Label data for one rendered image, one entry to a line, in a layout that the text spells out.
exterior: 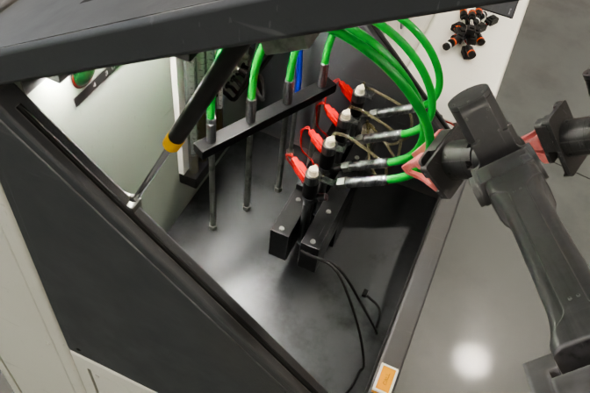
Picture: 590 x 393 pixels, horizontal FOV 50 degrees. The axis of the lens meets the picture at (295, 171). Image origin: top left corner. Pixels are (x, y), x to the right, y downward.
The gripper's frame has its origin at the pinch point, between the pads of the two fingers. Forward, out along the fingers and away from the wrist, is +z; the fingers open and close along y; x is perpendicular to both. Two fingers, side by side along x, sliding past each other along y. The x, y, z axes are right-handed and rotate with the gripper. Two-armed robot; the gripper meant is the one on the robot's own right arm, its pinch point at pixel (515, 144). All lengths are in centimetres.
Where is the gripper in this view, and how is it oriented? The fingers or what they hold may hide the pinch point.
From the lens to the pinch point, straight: 109.2
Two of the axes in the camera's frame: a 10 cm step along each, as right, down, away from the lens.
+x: -6.2, 5.6, -5.4
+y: -4.8, -8.2, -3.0
